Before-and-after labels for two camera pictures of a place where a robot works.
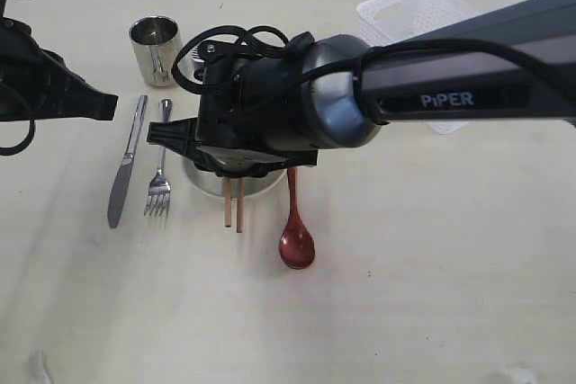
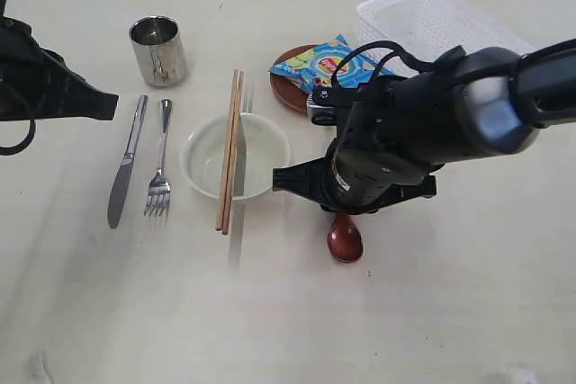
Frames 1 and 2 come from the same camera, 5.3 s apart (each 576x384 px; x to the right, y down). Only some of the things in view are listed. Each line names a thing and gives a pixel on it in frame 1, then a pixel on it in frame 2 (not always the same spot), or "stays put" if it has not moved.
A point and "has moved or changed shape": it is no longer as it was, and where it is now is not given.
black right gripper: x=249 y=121 -> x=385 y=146
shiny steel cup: x=157 y=41 stays put
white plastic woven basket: x=408 y=10 stays put
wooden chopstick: x=240 y=204 -> x=233 y=153
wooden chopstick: x=227 y=196 has moved or changed shape
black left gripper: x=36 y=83 stays put
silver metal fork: x=159 y=188 stays put
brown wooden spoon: x=296 y=248 -> x=345 y=240
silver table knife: x=119 y=192 stays put
